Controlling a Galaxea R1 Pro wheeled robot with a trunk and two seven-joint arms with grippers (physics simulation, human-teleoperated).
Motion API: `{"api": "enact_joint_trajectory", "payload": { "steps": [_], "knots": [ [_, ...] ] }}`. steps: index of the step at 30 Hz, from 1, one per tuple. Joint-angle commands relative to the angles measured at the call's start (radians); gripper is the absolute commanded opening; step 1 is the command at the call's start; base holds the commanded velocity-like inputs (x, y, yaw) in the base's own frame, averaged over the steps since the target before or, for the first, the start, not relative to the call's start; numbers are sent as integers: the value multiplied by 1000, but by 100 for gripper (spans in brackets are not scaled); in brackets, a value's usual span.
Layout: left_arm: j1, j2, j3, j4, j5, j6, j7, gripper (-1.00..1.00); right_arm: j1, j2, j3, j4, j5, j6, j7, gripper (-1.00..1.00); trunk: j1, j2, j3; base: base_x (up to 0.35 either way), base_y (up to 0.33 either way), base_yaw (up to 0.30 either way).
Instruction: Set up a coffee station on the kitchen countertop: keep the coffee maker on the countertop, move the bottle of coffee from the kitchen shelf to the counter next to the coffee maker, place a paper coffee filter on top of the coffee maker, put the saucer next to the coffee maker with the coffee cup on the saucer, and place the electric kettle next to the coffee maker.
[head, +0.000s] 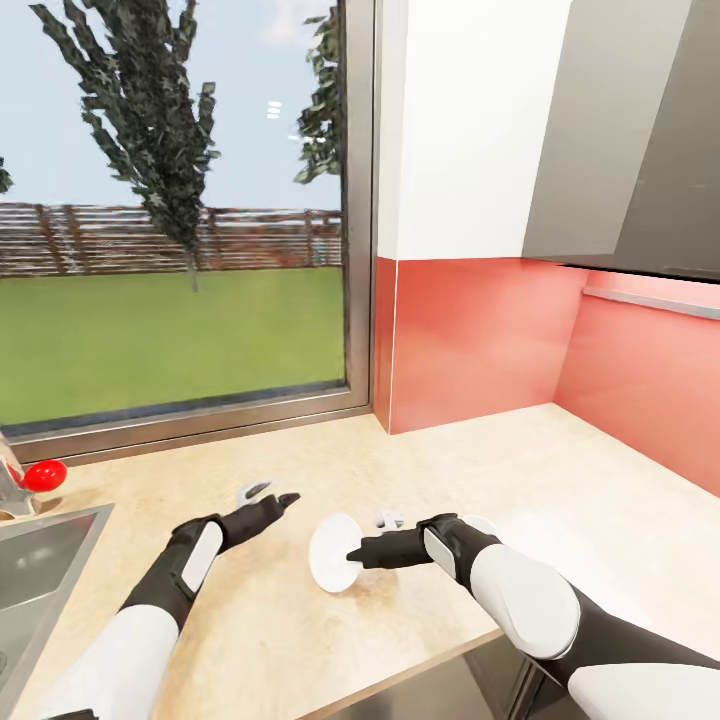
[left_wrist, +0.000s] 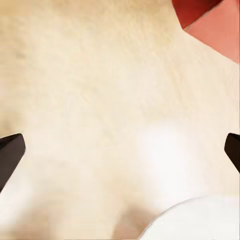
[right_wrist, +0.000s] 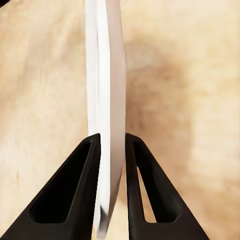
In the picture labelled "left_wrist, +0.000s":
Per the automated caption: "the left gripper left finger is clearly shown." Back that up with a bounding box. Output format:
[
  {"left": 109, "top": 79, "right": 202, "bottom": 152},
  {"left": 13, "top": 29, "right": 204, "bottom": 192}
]
[{"left": 0, "top": 133, "right": 26, "bottom": 193}]

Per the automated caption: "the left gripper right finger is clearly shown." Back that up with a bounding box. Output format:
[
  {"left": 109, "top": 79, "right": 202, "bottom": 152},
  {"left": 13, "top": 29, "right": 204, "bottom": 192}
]
[{"left": 224, "top": 132, "right": 240, "bottom": 173}]

